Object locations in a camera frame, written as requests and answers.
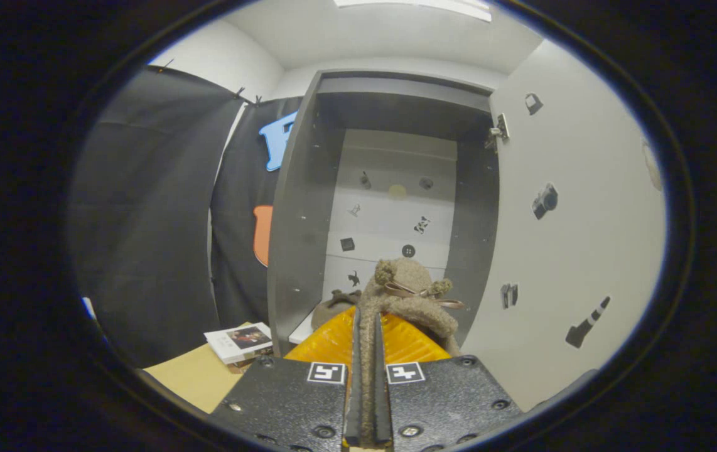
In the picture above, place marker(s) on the metal door hinge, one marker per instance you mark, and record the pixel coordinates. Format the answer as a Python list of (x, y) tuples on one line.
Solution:
[(498, 130)]

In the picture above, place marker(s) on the black backdrop cloth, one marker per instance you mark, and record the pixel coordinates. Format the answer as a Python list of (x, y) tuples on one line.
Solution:
[(145, 220)]

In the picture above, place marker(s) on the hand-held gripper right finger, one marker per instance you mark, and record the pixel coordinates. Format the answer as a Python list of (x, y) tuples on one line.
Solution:
[(382, 389)]

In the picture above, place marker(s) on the beige shoe cabinet door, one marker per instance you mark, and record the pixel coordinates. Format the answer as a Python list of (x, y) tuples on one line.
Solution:
[(572, 220)]

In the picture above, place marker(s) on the long ceiling light panel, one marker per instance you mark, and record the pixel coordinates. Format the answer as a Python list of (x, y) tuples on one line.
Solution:
[(415, 6)]

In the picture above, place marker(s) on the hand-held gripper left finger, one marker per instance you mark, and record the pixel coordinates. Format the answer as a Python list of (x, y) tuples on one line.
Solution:
[(352, 389)]

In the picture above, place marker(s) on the white magazine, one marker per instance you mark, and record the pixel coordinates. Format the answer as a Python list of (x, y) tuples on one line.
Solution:
[(236, 342)]

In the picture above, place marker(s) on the brown book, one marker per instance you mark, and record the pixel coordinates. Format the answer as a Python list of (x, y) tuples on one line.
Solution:
[(244, 366)]

